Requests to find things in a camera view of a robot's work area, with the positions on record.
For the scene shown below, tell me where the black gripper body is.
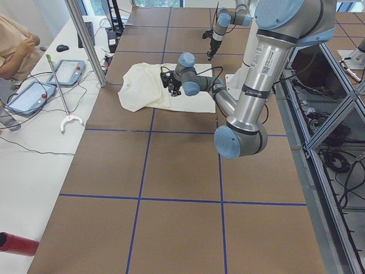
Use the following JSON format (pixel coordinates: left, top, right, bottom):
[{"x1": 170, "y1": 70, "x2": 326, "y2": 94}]
[
  {"x1": 210, "y1": 39, "x2": 221, "y2": 52},
  {"x1": 168, "y1": 80, "x2": 180, "y2": 92}
]

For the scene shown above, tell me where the cream long-sleeve cat shirt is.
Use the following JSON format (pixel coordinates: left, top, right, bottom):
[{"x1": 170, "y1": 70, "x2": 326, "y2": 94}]
[{"x1": 118, "y1": 63, "x2": 216, "y2": 113}]

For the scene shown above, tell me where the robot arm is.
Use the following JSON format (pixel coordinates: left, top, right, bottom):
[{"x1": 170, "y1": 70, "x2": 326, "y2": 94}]
[
  {"x1": 202, "y1": 0, "x2": 252, "y2": 61},
  {"x1": 160, "y1": 1, "x2": 336, "y2": 159}
]

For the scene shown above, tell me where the white mounting pillar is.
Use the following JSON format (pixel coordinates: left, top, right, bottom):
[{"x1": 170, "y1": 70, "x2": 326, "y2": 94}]
[{"x1": 236, "y1": 19, "x2": 258, "y2": 82}]

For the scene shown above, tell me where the black power adapter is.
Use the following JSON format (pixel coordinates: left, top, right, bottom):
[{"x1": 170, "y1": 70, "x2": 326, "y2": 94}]
[{"x1": 107, "y1": 30, "x2": 118, "y2": 53}]

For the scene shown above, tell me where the black keyboard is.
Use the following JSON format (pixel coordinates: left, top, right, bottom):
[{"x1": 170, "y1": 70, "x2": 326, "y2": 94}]
[{"x1": 77, "y1": 22, "x2": 95, "y2": 48}]

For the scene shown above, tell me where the far blue teach pendant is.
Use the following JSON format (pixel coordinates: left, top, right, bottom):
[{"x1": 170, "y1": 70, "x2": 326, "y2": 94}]
[{"x1": 52, "y1": 59, "x2": 86, "y2": 87}]

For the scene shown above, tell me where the blue teach pendant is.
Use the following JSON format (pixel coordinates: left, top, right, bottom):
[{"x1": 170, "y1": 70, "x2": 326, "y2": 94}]
[
  {"x1": 5, "y1": 81, "x2": 56, "y2": 116},
  {"x1": 52, "y1": 59, "x2": 86, "y2": 87}
]

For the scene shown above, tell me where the white reacher grabber stick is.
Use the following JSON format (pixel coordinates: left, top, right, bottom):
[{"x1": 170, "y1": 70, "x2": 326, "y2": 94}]
[{"x1": 46, "y1": 54, "x2": 84, "y2": 134}]

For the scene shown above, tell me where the black computer mouse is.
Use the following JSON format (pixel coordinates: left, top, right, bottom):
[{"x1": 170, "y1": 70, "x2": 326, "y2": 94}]
[{"x1": 56, "y1": 45, "x2": 69, "y2": 53}]

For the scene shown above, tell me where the near blue teach pendant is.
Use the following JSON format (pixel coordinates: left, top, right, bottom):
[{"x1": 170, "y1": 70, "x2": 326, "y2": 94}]
[{"x1": 5, "y1": 81, "x2": 56, "y2": 116}]

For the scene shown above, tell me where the seated person beige shirt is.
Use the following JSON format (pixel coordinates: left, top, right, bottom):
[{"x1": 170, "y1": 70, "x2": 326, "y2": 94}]
[{"x1": 1, "y1": 14, "x2": 40, "y2": 81}]

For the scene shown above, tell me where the red cylinder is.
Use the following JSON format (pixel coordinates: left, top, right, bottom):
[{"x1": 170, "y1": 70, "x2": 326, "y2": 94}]
[{"x1": 1, "y1": 232, "x2": 39, "y2": 256}]

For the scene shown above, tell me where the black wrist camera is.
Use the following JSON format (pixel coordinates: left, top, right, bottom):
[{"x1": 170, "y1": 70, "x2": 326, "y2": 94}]
[
  {"x1": 202, "y1": 30, "x2": 213, "y2": 39},
  {"x1": 160, "y1": 72, "x2": 173, "y2": 88}
]

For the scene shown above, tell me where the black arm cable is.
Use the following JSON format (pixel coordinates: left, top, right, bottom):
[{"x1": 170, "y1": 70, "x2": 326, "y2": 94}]
[{"x1": 160, "y1": 66, "x2": 224, "y2": 86}]

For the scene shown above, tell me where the white pillar base plate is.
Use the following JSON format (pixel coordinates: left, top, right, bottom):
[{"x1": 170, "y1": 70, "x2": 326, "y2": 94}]
[{"x1": 225, "y1": 68, "x2": 276, "y2": 102}]

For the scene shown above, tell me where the aluminium frame post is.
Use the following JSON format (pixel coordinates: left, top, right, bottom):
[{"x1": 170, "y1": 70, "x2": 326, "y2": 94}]
[{"x1": 65, "y1": 0, "x2": 107, "y2": 87}]

